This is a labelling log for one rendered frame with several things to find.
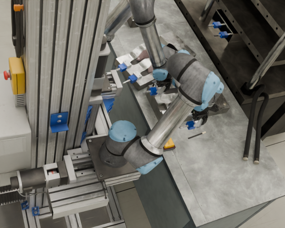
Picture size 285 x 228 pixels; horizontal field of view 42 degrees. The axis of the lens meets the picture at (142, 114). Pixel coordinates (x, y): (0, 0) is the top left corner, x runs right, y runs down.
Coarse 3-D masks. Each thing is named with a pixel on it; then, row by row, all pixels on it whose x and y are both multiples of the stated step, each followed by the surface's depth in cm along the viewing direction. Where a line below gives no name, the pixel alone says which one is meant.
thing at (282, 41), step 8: (280, 40) 224; (272, 48) 232; (280, 48) 227; (272, 56) 233; (264, 64) 240; (256, 72) 248; (264, 72) 245; (256, 80) 251; (240, 88) 263; (248, 88) 258
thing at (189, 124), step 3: (192, 120) 216; (186, 123) 215; (189, 123) 214; (192, 123) 214; (183, 126) 212; (186, 126) 213; (189, 126) 213; (192, 126) 213; (189, 129) 214; (195, 129) 217
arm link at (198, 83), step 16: (192, 64) 143; (192, 80) 142; (208, 80) 141; (176, 96) 150; (192, 96) 144; (208, 96) 142; (176, 112) 149; (160, 128) 153; (176, 128) 153; (144, 144) 156; (160, 144) 155; (128, 160) 161; (144, 160) 156; (160, 160) 158
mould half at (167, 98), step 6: (150, 96) 231; (162, 96) 228; (168, 96) 229; (174, 96) 231; (222, 96) 245; (150, 102) 233; (156, 102) 225; (162, 102) 225; (168, 102) 226; (216, 102) 230; (222, 102) 242; (156, 108) 227; (222, 108) 239; (228, 108) 241; (156, 114) 228; (162, 114) 220; (210, 114) 239; (216, 114) 242; (186, 120) 232
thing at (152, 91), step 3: (150, 87) 223; (153, 87) 224; (156, 87) 224; (159, 87) 224; (150, 90) 223; (153, 90) 223; (156, 90) 223; (150, 93) 223; (153, 93) 222; (156, 93) 223
